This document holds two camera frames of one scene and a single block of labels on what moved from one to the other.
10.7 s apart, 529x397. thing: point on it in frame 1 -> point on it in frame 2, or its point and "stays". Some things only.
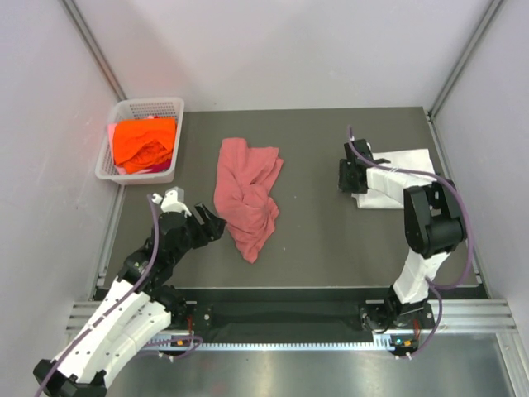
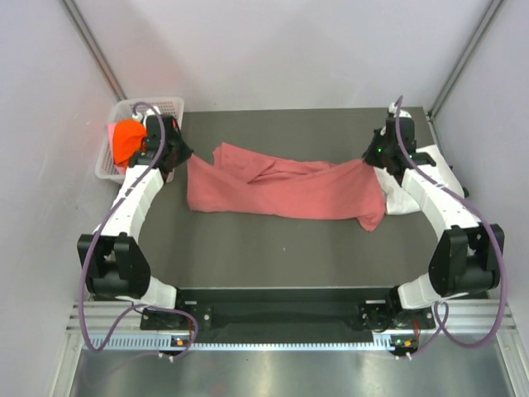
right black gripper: x=345 y=186 -> x=369 y=155
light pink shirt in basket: x=111 y=131 stays
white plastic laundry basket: x=140 y=107 stays
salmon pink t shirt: x=242 y=199 -> x=238 y=180
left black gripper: x=214 y=229 -> x=185 y=151
